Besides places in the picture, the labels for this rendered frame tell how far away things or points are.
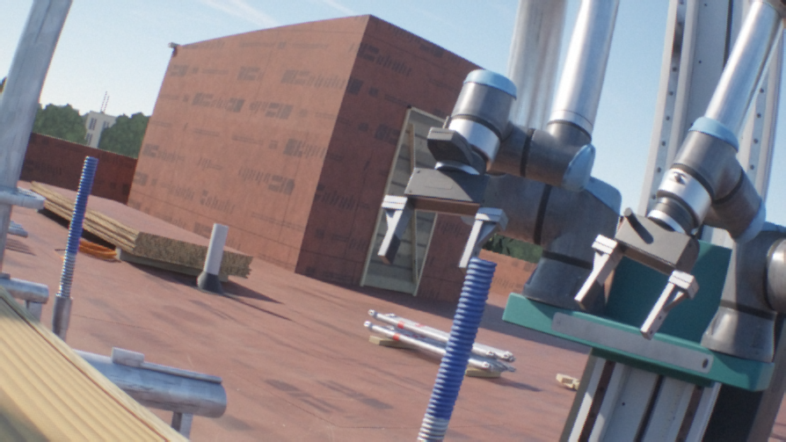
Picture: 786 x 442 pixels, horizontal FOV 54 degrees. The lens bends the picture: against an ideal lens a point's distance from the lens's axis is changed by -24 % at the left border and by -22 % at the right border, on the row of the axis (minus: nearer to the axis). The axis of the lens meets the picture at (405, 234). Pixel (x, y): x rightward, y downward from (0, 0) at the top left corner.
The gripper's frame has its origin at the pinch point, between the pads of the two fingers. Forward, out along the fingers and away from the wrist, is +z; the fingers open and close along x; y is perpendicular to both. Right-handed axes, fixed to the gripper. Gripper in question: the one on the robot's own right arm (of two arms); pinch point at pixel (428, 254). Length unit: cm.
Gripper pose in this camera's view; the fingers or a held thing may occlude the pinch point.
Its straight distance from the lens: 147.1
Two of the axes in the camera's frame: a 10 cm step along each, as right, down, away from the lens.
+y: 3.8, 5.1, 7.8
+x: -8.6, -1.2, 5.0
